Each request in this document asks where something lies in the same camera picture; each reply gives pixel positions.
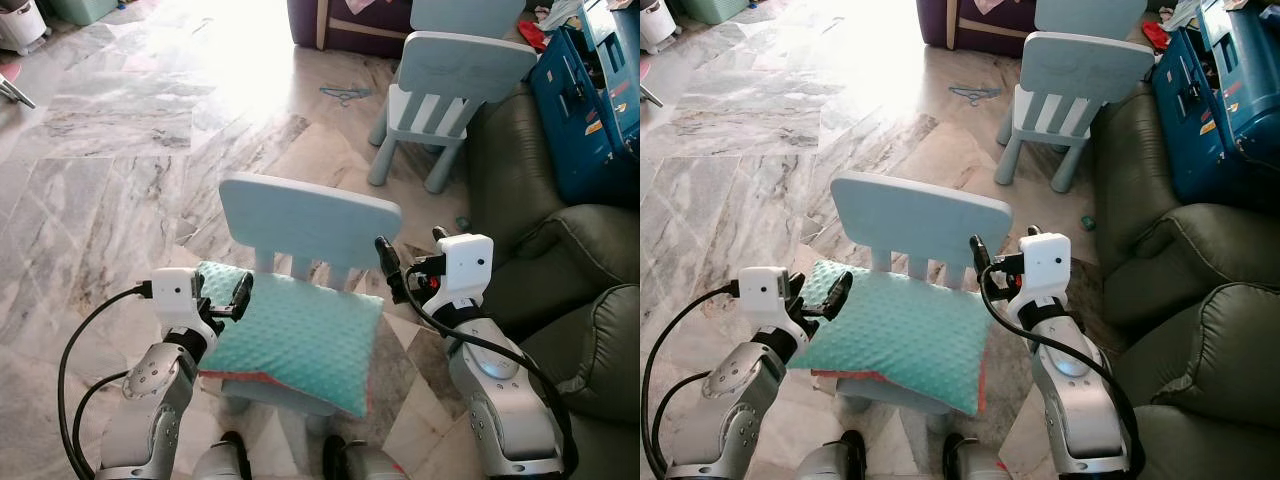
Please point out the robot left leg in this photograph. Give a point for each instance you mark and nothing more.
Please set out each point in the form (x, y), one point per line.
(225, 460)
(835, 460)

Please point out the blue hard case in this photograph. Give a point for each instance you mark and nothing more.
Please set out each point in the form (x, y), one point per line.
(590, 110)
(1220, 120)

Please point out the small red item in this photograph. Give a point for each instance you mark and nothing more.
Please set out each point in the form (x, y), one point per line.
(1158, 35)
(533, 35)

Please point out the grey clothes hanger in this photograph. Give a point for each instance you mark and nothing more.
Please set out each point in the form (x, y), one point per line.
(975, 95)
(345, 95)

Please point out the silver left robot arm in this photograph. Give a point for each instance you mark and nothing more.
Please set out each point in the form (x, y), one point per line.
(730, 400)
(150, 400)

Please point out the grey metal bar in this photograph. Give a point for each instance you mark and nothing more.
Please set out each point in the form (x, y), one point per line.
(650, 95)
(15, 93)

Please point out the green storage box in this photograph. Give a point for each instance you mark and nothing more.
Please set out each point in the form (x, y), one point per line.
(715, 8)
(80, 10)

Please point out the light blue child chair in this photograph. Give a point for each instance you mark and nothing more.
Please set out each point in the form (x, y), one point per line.
(300, 215)
(1085, 65)
(1090, 15)
(920, 215)
(460, 65)
(465, 15)

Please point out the purple upholstered furniture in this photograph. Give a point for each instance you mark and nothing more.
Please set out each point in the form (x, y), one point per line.
(980, 20)
(340, 20)

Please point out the teal dotted pillow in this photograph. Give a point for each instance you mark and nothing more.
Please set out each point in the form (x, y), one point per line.
(900, 340)
(300, 340)

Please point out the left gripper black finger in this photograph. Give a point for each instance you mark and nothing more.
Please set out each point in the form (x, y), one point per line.
(840, 293)
(243, 295)

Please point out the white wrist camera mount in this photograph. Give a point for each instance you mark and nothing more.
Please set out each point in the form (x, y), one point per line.
(765, 295)
(175, 295)
(1045, 265)
(468, 265)

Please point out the white bin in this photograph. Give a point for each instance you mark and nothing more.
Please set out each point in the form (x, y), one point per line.
(655, 25)
(20, 25)

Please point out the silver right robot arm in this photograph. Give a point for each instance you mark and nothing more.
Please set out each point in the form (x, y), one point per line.
(500, 400)
(1080, 400)

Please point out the robot right leg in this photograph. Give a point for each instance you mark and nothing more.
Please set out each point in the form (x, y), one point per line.
(365, 462)
(975, 462)

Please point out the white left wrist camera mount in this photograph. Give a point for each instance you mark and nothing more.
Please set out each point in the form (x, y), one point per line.
(765, 295)
(175, 295)

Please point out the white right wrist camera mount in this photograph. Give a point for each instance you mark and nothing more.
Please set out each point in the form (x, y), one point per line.
(1045, 265)
(468, 265)

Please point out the dark green leather sofa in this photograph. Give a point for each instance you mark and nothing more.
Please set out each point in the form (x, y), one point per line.
(590, 350)
(1210, 350)

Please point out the robot leg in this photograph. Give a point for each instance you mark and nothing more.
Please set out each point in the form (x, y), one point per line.
(365, 462)
(225, 460)
(835, 460)
(975, 462)

